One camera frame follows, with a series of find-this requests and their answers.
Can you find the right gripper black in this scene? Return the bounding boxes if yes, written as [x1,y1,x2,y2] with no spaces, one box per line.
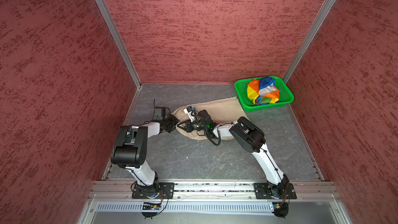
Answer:
[178,118,208,132]

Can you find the beige shorts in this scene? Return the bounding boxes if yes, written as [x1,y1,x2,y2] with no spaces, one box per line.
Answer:
[172,96,248,124]

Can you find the multicolour shorts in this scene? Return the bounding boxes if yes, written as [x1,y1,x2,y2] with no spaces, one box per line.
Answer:
[247,77,280,105]

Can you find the green plastic basket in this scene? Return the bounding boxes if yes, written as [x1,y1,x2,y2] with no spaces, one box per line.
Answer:
[234,76,294,112]

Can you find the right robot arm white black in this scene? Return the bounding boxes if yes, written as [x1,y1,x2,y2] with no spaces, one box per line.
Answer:
[177,107,297,200]

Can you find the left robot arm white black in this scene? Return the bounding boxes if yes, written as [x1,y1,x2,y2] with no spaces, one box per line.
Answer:
[110,115,178,199]

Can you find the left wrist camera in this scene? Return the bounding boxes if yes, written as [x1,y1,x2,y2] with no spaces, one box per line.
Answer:
[152,106,170,122]

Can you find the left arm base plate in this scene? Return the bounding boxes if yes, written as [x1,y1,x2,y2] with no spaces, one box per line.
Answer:
[131,182,175,200]

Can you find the left circuit board with wires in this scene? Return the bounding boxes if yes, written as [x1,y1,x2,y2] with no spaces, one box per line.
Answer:
[141,190,171,219]

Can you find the circuit board with wires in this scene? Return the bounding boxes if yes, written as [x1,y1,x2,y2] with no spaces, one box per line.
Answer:
[272,196,290,219]
[141,190,171,219]

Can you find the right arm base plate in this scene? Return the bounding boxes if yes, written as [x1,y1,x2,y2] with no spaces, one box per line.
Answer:
[254,183,297,200]

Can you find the slotted cable duct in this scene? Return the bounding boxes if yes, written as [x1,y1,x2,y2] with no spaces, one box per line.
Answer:
[95,201,274,215]

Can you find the right circuit board with wires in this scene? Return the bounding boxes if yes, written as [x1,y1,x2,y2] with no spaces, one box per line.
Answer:
[272,196,290,219]

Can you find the left aluminium corner post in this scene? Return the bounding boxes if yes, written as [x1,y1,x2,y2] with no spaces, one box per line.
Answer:
[95,0,142,90]

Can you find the aluminium corner post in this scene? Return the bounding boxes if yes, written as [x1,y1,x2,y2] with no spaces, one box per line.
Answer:
[283,0,336,83]
[95,0,142,90]

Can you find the right aluminium corner post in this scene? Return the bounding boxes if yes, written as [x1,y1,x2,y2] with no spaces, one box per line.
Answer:
[283,0,336,83]

